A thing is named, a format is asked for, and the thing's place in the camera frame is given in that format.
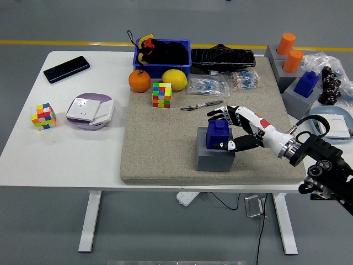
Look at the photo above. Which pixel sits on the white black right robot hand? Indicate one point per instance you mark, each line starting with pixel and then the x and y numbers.
pixel 271 135

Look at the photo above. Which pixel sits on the blue square seal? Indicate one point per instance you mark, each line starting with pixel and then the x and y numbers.
pixel 305 84
pixel 216 135

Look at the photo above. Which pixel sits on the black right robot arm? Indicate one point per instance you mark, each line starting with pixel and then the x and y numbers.
pixel 322 151

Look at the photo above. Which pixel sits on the grey seal holder block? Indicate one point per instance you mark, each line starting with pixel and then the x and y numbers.
pixel 215 161
pixel 271 53
pixel 284 80
pixel 296 105

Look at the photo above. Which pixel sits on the orange cylinder seal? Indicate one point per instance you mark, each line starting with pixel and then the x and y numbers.
pixel 293 61
pixel 286 44

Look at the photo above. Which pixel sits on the clear bag of mixed resistors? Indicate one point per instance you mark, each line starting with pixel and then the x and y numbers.
pixel 245 78

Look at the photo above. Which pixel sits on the light blue plate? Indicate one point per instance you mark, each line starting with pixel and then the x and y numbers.
pixel 333 110

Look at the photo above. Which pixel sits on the silver black pen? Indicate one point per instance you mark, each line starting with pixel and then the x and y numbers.
pixel 202 105

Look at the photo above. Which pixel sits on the black table control panel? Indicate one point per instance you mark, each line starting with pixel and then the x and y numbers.
pixel 314 197

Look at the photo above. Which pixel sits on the dark brown knobs pile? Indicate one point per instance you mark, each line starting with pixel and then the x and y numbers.
pixel 330 85

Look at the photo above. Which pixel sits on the clear bag of blue resistors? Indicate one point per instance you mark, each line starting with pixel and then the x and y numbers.
pixel 205 85

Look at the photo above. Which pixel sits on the small white clip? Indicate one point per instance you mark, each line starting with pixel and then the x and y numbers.
pixel 213 73

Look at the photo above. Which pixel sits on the crumpled clear plastic bag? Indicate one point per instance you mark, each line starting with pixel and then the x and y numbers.
pixel 317 59

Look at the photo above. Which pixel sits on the white table leg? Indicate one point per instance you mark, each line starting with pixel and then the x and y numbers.
pixel 285 223
pixel 89 220

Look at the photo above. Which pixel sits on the black plastic-wrapped device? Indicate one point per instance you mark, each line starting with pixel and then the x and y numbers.
pixel 220 59

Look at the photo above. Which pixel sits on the white power strip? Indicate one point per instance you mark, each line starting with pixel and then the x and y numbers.
pixel 187 198

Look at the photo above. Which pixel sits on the yellow lemon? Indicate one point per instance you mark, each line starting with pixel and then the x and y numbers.
pixel 174 80

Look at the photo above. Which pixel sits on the grey-brown mat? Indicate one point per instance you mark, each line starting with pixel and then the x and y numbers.
pixel 160 143

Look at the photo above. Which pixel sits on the black cloth pouch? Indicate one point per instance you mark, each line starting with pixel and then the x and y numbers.
pixel 172 53

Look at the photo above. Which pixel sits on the blue plastic bin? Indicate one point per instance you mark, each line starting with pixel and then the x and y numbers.
pixel 160 71

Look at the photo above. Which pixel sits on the orange fruit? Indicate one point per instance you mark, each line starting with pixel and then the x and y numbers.
pixel 139 81

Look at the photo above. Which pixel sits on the purple plate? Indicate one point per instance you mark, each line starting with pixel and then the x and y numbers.
pixel 93 96

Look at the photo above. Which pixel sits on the white socket panel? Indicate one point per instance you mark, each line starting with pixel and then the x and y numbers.
pixel 82 110

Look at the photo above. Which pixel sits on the black smartphone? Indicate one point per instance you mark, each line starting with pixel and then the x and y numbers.
pixel 66 69

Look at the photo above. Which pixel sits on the twisted colourful puzzle cube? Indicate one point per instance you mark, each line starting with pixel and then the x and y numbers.
pixel 43 117

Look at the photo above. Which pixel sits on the white switch panel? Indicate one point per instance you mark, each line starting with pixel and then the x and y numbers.
pixel 338 125
pixel 106 110

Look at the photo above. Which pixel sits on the silver metal bracket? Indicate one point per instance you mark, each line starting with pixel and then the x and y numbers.
pixel 254 207

